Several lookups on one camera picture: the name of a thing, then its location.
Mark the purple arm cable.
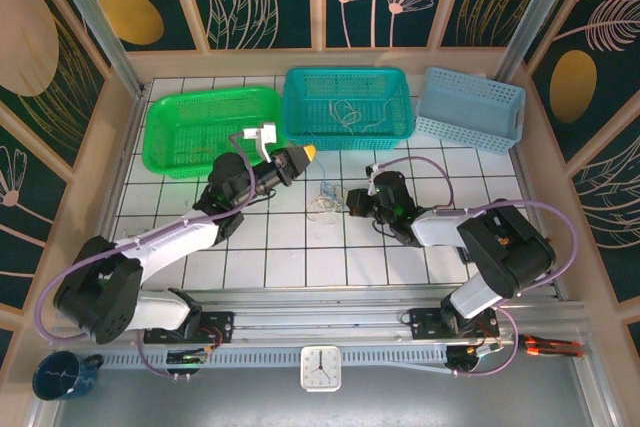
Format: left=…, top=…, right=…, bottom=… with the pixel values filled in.
left=33, top=132, right=261, bottom=379
left=372, top=155, right=579, bottom=379

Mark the aluminium table side rail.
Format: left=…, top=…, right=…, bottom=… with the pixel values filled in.
left=509, top=144, right=569, bottom=301
left=74, top=88, right=151, bottom=308

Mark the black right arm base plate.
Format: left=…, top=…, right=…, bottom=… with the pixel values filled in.
left=408, top=307, right=501, bottom=343

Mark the grey slotted cable duct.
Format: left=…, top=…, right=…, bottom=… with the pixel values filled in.
left=97, top=344, right=506, bottom=368

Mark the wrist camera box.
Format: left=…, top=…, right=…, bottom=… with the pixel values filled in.
left=363, top=162, right=382, bottom=196
left=241, top=121, right=279, bottom=164

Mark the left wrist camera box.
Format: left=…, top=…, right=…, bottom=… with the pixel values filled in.
left=241, top=121, right=279, bottom=164

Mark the green plastic basket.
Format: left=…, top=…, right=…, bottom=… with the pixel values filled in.
left=141, top=85, right=286, bottom=181

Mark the white square clock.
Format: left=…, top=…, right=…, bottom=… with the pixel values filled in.
left=299, top=344, right=343, bottom=392

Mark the teal plastic basket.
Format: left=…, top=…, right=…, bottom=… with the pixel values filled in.
left=282, top=66, right=415, bottom=152

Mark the aluminium mounting rail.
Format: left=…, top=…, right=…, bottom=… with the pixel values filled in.
left=49, top=289, right=591, bottom=348

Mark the light blue plastic basket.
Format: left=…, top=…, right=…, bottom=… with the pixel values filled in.
left=413, top=65, right=527, bottom=156

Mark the small black electronics board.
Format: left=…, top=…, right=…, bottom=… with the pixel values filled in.
left=166, top=350, right=209, bottom=367
left=447, top=344, right=506, bottom=363

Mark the aluminium frame post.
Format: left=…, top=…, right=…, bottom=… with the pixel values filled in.
left=42, top=0, right=149, bottom=98
left=492, top=0, right=586, bottom=83

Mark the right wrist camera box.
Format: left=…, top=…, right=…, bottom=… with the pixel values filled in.
left=363, top=162, right=382, bottom=196

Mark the dark blue mug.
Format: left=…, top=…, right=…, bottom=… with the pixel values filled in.
left=32, top=350, right=105, bottom=402

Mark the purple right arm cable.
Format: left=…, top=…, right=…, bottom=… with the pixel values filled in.
left=372, top=155, right=579, bottom=379

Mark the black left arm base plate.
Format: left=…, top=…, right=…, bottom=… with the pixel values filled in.
left=143, top=310, right=236, bottom=346

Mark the orange black hand tool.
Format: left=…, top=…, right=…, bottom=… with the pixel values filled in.
left=514, top=334, right=584, bottom=359

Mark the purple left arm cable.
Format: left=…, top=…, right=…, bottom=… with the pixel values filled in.
left=33, top=132, right=261, bottom=379

